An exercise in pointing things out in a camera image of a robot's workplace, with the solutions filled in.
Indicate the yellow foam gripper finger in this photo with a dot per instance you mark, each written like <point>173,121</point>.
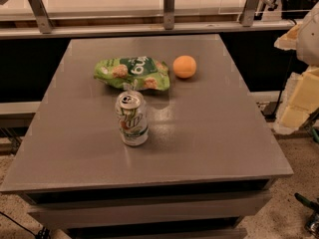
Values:
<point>301,98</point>
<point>288,40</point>

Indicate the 7up soda can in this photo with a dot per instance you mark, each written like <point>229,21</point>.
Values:
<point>131,111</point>

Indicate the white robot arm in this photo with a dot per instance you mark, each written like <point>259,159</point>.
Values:
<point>307,51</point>

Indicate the orange ball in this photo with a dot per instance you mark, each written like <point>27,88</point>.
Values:
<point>184,67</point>

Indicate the green snack chip bag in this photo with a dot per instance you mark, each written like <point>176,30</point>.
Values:
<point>133,73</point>

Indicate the grey drawer cabinet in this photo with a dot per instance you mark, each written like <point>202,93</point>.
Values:
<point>200,159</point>

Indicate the right metal railing bracket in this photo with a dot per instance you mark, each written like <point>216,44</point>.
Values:
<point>247,17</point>

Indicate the metal railing bracket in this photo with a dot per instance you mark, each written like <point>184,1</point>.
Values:
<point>168,14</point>
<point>247,17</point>
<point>42,19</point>

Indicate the middle metal railing bracket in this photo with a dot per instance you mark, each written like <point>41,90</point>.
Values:
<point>168,14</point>

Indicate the left metal railing bracket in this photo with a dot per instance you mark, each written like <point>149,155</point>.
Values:
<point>42,19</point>

